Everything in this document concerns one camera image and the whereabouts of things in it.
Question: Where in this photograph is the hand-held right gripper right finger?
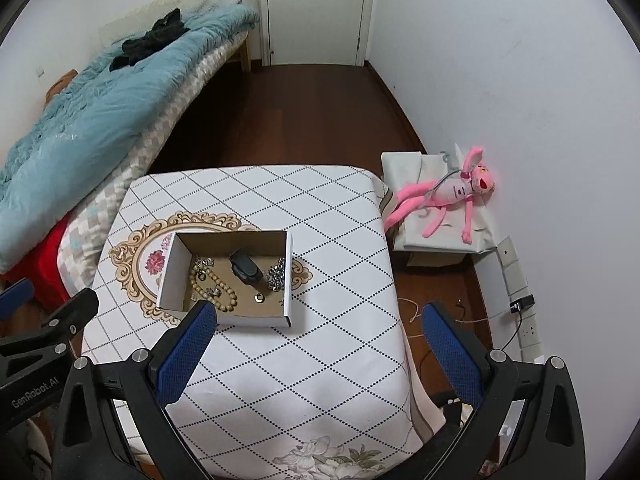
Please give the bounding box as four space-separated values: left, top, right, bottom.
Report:
421 301 587 480

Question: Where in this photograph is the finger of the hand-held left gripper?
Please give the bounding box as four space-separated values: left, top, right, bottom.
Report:
30 288 99 348
0 279 35 318

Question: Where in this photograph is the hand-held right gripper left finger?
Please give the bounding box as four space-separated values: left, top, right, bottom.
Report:
52 301 218 480

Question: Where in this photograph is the wooden bead bracelet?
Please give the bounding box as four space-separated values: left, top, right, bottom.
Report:
189 262 240 313

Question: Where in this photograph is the white cardboard box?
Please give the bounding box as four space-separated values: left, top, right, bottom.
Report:
156 230 293 328

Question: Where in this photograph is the black fitness band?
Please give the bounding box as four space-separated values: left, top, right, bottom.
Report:
229 251 263 285

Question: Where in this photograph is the thick silver chain bracelet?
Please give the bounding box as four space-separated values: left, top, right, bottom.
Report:
267 256 287 291

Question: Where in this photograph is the red blanket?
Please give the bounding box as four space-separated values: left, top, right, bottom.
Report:
0 220 73 311

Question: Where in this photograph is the diamond pattern tablecloth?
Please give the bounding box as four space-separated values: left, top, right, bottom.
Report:
80 164 441 480

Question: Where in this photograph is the pink plush toy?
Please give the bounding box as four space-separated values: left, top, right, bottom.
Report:
384 146 498 245

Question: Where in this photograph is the light blue quilt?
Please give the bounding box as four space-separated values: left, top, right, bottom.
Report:
0 2 261 273

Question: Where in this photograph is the brown soft item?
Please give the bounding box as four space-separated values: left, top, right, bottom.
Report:
45 70 79 104

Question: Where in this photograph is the black clothing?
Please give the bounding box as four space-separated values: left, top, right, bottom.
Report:
110 8 188 72

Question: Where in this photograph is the white door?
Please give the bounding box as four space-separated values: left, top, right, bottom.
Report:
257 0 378 67

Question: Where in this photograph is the thin cable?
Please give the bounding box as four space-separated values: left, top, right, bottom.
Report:
399 299 512 338

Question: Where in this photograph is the white wall socket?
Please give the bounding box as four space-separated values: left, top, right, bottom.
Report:
517 310 544 350
502 260 529 297

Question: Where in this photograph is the white wall switch plate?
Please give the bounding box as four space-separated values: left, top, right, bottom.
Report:
497 236 521 266

